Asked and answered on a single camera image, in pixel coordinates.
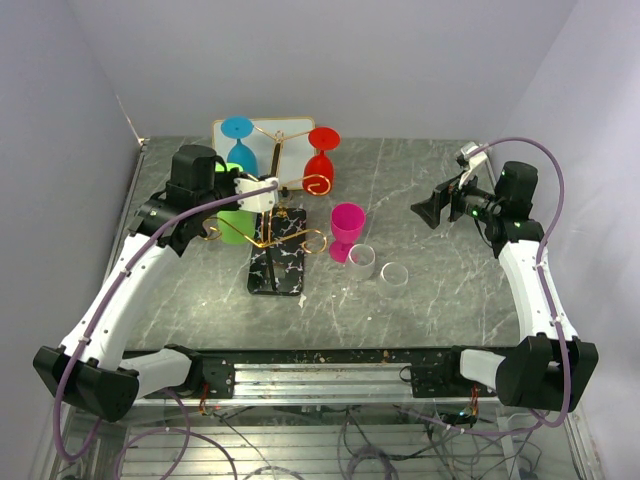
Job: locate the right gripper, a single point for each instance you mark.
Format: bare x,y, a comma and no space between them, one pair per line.
430,210

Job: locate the pink plastic wine glass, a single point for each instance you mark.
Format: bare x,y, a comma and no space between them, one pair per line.
347,221

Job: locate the red plastic wine glass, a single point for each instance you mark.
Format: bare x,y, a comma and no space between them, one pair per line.
318,176

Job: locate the gold wine glass rack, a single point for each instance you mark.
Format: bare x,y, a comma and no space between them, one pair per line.
280,244

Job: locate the green plastic wine glass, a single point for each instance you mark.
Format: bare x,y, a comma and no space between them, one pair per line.
235,226

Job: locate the blue plastic wine glass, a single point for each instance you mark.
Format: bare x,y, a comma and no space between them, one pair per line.
239,128

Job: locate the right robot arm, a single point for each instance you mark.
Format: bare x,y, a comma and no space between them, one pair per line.
550,366

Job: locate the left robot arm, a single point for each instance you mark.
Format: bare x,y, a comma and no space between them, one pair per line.
87,370

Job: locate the clear glass cup right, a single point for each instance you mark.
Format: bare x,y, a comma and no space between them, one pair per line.
392,280

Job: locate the clear glass cup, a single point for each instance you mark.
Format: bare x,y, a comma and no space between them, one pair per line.
360,262
392,280

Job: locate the clear glass cup left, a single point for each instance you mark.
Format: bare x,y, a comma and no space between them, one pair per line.
360,262

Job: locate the gold framed mirror tray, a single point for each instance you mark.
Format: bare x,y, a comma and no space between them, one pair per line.
294,153

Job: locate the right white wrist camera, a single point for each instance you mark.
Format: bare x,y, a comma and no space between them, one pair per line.
470,158

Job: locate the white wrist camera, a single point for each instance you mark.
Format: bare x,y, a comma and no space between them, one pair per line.
470,158
257,196

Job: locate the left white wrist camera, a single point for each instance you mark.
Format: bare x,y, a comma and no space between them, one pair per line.
257,196

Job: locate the aluminium mounting rail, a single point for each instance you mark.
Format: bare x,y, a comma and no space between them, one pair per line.
334,377

